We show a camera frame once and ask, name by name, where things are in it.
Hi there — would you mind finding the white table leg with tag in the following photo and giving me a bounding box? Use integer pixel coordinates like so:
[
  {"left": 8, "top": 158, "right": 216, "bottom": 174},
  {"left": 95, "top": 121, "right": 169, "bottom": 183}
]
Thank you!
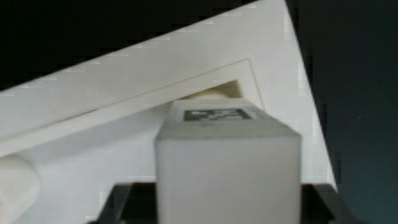
[{"left": 155, "top": 99, "right": 301, "bottom": 224}]

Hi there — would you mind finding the white square tabletop part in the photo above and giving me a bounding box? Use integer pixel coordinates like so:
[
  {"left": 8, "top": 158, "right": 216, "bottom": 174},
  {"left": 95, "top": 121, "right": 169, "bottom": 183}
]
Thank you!
[{"left": 0, "top": 60, "right": 260, "bottom": 224}]

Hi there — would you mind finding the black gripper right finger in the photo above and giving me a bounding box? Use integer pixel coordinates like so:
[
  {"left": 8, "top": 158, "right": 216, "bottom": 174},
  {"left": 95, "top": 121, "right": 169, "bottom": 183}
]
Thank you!
[{"left": 301, "top": 184, "right": 368, "bottom": 224}]

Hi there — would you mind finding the white L-shaped obstacle wall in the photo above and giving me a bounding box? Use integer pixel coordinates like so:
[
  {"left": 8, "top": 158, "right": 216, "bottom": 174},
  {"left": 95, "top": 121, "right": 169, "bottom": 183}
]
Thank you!
[{"left": 0, "top": 0, "right": 335, "bottom": 183}]

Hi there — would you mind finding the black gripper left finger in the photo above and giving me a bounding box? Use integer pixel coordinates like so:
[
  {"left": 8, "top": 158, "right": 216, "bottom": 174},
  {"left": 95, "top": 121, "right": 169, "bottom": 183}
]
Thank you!
[{"left": 88, "top": 182, "right": 159, "bottom": 224}]

